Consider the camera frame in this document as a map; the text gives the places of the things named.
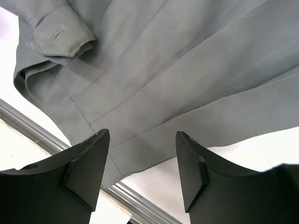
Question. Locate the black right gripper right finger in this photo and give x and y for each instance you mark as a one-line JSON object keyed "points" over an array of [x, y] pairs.
{"points": [[217, 191]]}

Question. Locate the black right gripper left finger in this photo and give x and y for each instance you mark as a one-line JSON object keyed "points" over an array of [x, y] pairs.
{"points": [[61, 189]]}

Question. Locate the grey pleated skirt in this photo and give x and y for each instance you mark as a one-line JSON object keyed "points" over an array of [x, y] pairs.
{"points": [[222, 71]]}

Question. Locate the aluminium table edge rail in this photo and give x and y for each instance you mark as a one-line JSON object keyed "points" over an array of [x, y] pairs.
{"points": [[142, 210]]}

